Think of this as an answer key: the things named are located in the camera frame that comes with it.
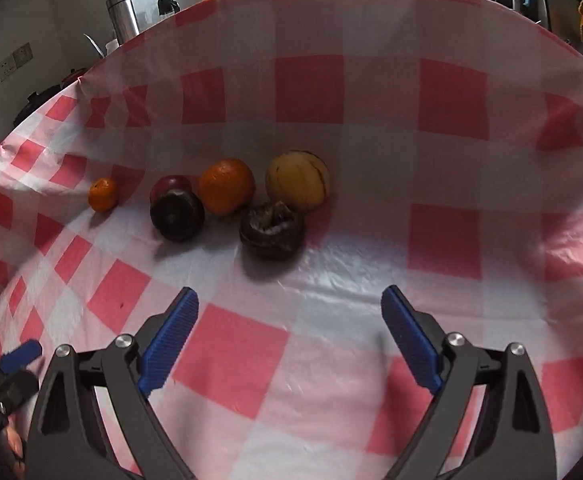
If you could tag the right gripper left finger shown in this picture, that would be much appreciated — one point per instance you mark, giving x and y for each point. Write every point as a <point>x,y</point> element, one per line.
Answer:
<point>67,437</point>

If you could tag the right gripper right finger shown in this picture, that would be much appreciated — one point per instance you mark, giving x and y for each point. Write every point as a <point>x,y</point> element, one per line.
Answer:
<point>513,436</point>

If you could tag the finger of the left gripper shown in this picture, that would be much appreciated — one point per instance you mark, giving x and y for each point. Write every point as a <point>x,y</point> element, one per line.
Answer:
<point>16,390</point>
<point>21,357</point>

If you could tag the small orange mandarin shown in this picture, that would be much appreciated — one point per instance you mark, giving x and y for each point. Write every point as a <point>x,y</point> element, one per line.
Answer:
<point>103,195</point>

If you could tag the dark water chestnut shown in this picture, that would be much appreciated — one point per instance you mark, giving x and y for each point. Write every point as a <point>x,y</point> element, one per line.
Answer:
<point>178,215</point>

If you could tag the dark red round tomato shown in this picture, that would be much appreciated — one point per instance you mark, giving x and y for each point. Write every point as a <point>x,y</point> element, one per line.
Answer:
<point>169,183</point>

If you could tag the large orange mandarin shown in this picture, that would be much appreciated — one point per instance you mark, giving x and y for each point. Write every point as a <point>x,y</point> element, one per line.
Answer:
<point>225,186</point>

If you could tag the dark water chestnut sprouted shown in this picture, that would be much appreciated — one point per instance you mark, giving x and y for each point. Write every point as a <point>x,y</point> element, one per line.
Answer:
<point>272,231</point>

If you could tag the yellow striped pepino melon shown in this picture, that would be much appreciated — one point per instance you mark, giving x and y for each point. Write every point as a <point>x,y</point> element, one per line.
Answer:
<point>299,179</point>

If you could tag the person's left hand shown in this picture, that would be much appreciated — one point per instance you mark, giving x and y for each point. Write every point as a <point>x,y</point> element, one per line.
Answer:
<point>15,451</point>

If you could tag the dark clay pot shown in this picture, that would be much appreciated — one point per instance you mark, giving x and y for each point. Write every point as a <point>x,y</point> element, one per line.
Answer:
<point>34,101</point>

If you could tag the red small pot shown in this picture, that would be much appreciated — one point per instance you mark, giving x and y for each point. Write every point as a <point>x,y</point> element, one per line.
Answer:
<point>72,77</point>

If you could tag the red white checkered tablecloth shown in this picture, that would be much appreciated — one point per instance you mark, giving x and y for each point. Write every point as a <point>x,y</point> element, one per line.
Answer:
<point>453,134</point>

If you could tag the stainless steel thermos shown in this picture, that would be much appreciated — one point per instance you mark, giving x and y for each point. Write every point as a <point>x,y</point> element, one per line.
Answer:
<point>123,17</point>

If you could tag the black kettle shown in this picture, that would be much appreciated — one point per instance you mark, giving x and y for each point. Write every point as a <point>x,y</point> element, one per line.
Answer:
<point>167,8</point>

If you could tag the wall power socket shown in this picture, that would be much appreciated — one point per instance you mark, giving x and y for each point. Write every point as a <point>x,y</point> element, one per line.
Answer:
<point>18,58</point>

